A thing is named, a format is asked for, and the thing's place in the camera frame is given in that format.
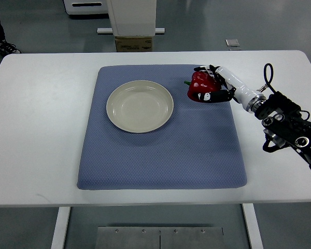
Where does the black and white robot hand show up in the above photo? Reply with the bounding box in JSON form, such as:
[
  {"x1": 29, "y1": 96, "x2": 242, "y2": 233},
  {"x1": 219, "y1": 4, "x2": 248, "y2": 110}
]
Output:
[{"x1": 194, "y1": 65, "x2": 266, "y2": 113}]

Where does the red bell pepper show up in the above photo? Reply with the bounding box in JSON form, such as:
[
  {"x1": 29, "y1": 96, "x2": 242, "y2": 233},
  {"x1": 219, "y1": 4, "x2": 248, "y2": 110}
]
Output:
[{"x1": 184, "y1": 72, "x2": 226, "y2": 103}]

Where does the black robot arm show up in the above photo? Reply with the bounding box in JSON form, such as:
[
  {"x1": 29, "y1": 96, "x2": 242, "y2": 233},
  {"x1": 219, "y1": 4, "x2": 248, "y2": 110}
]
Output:
[{"x1": 253, "y1": 63, "x2": 311, "y2": 170}]

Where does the grey floor socket plate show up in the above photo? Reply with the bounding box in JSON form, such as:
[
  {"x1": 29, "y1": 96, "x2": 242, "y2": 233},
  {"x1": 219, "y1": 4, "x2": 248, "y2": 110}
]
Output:
[{"x1": 225, "y1": 39, "x2": 240, "y2": 47}]

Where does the cream round plate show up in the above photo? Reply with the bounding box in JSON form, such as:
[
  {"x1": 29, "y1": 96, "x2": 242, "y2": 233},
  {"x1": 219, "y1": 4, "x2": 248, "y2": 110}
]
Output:
[{"x1": 106, "y1": 80, "x2": 174, "y2": 133}]

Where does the metal floor plate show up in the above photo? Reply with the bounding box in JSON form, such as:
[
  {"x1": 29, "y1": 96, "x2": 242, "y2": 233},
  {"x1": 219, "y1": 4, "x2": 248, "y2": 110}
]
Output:
[{"x1": 95, "y1": 226, "x2": 226, "y2": 248}]

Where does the white base bar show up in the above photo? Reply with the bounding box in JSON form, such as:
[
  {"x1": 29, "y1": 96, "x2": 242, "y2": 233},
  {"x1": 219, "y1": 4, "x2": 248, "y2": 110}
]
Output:
[{"x1": 96, "y1": 27, "x2": 165, "y2": 35}]

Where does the blue quilted mat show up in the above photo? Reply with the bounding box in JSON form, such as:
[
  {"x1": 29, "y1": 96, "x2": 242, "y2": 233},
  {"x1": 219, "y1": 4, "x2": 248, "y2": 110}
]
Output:
[{"x1": 77, "y1": 64, "x2": 247, "y2": 190}]

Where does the brown cardboard box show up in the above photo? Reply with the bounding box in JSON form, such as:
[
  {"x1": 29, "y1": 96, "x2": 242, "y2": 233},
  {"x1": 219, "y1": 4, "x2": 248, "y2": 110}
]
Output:
[{"x1": 115, "y1": 36, "x2": 153, "y2": 52}]

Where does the white machine column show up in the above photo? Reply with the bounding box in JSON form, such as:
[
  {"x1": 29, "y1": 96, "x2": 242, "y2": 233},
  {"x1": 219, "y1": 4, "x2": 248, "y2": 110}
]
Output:
[{"x1": 106, "y1": 0, "x2": 157, "y2": 37}]

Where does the white right table leg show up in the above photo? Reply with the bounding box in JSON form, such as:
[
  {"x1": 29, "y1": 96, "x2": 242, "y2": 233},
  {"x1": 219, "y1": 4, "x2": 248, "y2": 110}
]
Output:
[{"x1": 242, "y1": 203, "x2": 264, "y2": 249}]

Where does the white table leg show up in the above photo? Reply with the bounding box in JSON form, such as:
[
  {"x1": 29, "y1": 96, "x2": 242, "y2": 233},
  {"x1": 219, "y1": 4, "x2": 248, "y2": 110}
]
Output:
[
  {"x1": 51, "y1": 207, "x2": 70, "y2": 249},
  {"x1": 242, "y1": 203, "x2": 264, "y2": 249}
]

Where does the white device with slot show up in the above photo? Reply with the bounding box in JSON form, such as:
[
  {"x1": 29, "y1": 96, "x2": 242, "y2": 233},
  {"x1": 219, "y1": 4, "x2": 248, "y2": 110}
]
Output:
[{"x1": 63, "y1": 0, "x2": 108, "y2": 15}]

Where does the white left table leg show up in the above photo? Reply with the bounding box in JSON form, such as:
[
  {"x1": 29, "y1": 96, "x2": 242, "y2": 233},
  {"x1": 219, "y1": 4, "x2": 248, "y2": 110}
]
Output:
[{"x1": 51, "y1": 207, "x2": 70, "y2": 249}]

